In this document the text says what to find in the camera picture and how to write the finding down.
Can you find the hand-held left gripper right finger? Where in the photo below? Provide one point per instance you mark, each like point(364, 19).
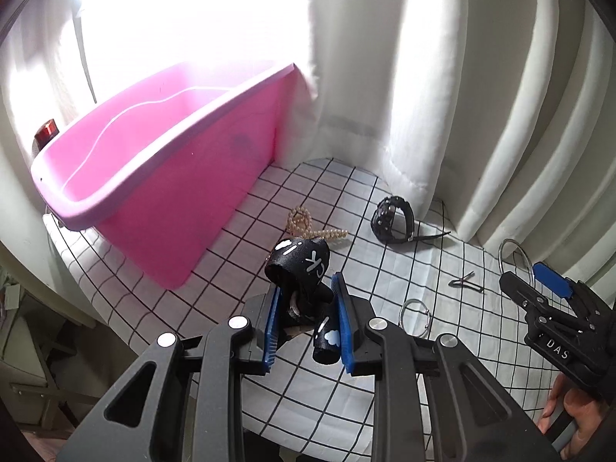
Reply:
point(344, 332)

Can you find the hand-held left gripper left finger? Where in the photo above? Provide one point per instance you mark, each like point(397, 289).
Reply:
point(271, 332)

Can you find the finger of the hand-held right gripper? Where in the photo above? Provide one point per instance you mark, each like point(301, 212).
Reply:
point(522, 293)
point(553, 280)

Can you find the pink plastic bin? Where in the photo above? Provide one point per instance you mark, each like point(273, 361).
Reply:
point(168, 187)

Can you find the person's right hand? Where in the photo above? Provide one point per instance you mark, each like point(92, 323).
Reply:
point(575, 411)

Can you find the metal hair pin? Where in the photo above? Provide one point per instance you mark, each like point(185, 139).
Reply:
point(464, 282)

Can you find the black wristwatch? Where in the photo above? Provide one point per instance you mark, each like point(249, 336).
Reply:
point(385, 216)

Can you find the white black checked tablecloth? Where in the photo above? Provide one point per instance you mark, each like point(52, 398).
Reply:
point(337, 192)

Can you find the thick white curtain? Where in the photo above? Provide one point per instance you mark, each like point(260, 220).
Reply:
point(481, 82)

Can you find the red glossy object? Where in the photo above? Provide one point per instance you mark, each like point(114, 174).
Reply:
point(46, 130)

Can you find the sheer white curtain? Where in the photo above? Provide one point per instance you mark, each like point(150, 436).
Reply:
point(168, 19)

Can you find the grey furniture frame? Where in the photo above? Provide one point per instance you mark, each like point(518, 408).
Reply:
point(33, 375)

